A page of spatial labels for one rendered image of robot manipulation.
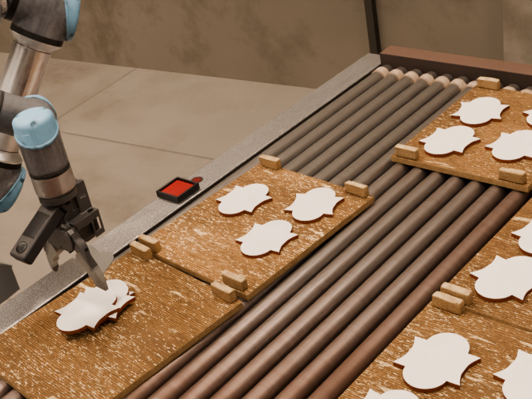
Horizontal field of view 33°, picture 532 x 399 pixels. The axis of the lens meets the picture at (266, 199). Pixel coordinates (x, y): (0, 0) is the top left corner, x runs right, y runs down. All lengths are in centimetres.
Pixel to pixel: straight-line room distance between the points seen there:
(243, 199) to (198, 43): 318
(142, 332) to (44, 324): 22
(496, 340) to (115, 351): 69
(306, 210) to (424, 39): 250
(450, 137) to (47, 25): 96
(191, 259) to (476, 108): 84
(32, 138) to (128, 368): 45
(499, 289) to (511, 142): 55
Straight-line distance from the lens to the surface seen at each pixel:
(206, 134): 459
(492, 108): 233
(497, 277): 174
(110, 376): 170
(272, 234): 193
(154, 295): 186
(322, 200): 202
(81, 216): 173
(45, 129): 162
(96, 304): 184
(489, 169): 209
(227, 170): 228
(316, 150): 229
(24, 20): 203
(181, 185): 223
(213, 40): 513
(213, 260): 191
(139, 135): 475
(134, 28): 549
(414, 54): 267
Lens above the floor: 199
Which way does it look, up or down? 30 degrees down
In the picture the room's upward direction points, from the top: 12 degrees counter-clockwise
